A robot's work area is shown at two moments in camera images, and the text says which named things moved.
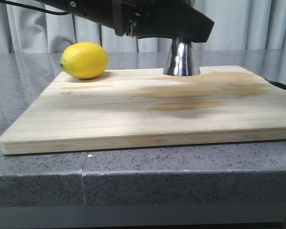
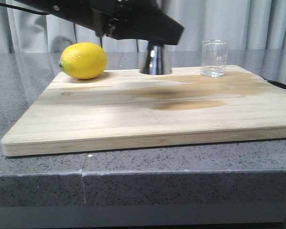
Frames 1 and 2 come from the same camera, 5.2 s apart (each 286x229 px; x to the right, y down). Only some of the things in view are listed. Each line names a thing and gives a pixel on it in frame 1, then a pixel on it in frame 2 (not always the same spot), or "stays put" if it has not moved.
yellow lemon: [85, 60] stays put
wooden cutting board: [139, 107] stays put
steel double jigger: [182, 60] to [157, 62]
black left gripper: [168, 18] to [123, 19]
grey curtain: [239, 25] stays put
